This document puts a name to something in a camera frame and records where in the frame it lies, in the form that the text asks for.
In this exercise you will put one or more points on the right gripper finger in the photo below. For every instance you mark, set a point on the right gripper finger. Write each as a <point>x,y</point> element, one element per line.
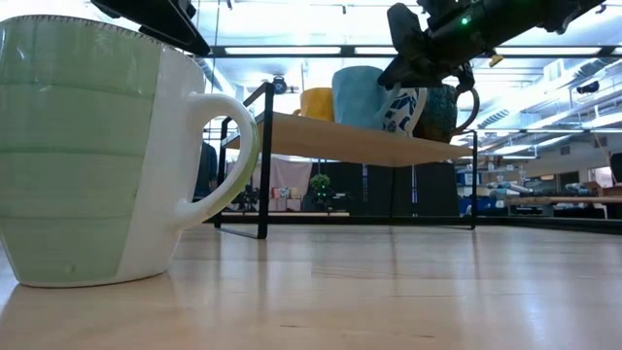
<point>403,34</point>
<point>408,73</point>

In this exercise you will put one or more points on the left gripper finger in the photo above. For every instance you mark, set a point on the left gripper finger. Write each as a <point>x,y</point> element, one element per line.
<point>146,10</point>
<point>184,41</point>

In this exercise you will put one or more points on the blue white floral mug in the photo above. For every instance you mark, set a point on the blue white floral mug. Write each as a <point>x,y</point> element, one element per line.
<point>403,114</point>

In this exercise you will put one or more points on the dark teal speckled mug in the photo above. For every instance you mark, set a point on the dark teal speckled mug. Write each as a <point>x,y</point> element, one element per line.
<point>439,116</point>

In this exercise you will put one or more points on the light blue mug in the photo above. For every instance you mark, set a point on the light blue mug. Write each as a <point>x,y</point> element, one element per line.
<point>357,97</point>

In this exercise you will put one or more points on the yellow mug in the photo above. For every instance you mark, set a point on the yellow mug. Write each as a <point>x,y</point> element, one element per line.
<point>318,104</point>

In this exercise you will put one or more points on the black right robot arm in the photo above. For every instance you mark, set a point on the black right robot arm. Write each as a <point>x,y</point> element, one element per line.
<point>534,14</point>

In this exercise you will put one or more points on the black light bar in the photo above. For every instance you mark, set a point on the black light bar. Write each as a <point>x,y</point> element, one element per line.
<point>347,50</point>

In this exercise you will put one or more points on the black panel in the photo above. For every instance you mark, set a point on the black panel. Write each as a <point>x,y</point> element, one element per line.
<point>432,189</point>

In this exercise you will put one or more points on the small green plant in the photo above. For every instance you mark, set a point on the small green plant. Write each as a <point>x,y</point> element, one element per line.
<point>320,181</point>

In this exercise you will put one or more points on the blue storage bins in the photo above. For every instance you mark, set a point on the blue storage bins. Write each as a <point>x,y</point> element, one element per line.
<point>481,204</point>

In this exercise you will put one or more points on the green and white mug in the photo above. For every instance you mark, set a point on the green and white mug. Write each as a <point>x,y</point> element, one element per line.
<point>73,146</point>

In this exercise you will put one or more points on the pink hanging cloth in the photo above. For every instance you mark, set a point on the pink hanging cloth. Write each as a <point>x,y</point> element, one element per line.
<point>291,175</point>

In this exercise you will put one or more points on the wooden background table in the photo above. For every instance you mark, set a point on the wooden background table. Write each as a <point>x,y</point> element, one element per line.
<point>559,199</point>

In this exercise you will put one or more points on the wooden shelf with black frame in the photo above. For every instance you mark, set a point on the wooden shelf with black frame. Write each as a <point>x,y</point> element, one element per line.
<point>350,141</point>

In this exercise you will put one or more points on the black metal table frame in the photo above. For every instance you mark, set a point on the black metal table frame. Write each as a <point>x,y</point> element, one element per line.
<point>534,223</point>

